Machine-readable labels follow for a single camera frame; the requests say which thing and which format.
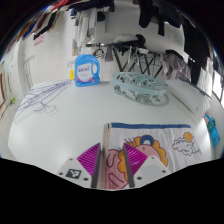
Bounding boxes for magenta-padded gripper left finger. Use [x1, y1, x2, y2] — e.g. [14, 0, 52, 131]
[56, 142, 103, 189]

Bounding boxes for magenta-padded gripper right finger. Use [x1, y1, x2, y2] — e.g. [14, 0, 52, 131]
[122, 143, 172, 189]

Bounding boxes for cartoon print white towel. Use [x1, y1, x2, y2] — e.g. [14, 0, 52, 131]
[102, 122, 203, 190]

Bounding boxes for round pale blue peg hanger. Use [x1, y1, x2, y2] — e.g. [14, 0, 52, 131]
[111, 71, 169, 106]

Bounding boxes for white pillow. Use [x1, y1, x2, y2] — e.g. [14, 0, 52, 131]
[164, 78, 212, 118]

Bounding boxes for blue plastic basket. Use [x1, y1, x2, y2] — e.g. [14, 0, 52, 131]
[204, 113, 221, 148]

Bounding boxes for blue detergent bottle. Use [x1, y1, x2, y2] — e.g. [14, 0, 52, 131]
[73, 53, 102, 88]

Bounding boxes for grey garment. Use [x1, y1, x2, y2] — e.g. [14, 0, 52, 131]
[159, 49, 193, 83]

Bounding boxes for black folding drying rack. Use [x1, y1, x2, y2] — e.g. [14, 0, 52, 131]
[85, 41, 168, 79]

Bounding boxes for window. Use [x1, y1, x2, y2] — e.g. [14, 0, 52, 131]
[211, 66, 224, 108]

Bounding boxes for black hanging clothes group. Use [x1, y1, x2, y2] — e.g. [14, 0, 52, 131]
[181, 16, 211, 86]

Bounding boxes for dark hanging garments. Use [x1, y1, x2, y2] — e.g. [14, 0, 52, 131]
[138, 0, 183, 36]

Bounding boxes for row of colourful hanging clothes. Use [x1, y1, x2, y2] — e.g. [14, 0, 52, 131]
[16, 0, 68, 41]

